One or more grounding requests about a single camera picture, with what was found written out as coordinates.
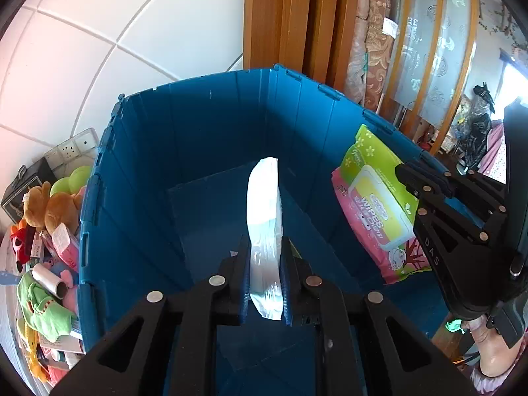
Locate pink patterned rolled carpet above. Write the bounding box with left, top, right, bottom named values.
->
left=346, top=0, right=370, bottom=104

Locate large green plush toy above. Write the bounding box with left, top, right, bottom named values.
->
left=16, top=272, right=79, bottom=343

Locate green pink wet wipes pack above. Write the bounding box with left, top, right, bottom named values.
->
left=331, top=124, right=432, bottom=285

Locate blue plastic crate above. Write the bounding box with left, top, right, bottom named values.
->
left=78, top=64, right=458, bottom=396

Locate wooden door frame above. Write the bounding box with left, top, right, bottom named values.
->
left=243, top=0, right=361, bottom=91

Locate frosted glass wooden door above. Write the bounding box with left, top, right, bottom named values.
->
left=377, top=0, right=481, bottom=145

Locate red plush toy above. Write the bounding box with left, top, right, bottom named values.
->
left=10, top=220, right=38, bottom=265

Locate black plastic bag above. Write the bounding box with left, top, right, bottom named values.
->
left=458, top=84, right=496, bottom=166

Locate brown patterned rolled carpet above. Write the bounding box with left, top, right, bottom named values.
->
left=363, top=0, right=403, bottom=112

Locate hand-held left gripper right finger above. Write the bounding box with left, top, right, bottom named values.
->
left=280, top=237, right=479, bottom=396

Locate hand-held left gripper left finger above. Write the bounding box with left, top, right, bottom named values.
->
left=49, top=235, right=252, bottom=396

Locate white tissue pack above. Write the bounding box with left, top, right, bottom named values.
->
left=246, top=157, right=285, bottom=321

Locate pink striped cloth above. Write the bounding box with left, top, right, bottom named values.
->
left=480, top=126, right=508, bottom=182

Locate white power strip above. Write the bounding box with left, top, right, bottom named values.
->
left=44, top=128, right=100, bottom=170

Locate pink box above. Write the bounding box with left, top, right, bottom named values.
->
left=51, top=223, right=81, bottom=273

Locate window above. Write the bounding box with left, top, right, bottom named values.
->
left=499, top=49, right=528, bottom=100

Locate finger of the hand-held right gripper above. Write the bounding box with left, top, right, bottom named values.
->
left=395, top=163, right=507, bottom=227
left=414, top=200, right=516, bottom=320

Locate white bag roll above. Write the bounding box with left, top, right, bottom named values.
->
left=32, top=263, right=69, bottom=300

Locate black box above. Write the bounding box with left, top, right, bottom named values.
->
left=1, top=159, right=56, bottom=223

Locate brown teddy bear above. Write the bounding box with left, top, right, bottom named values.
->
left=22, top=181, right=83, bottom=236

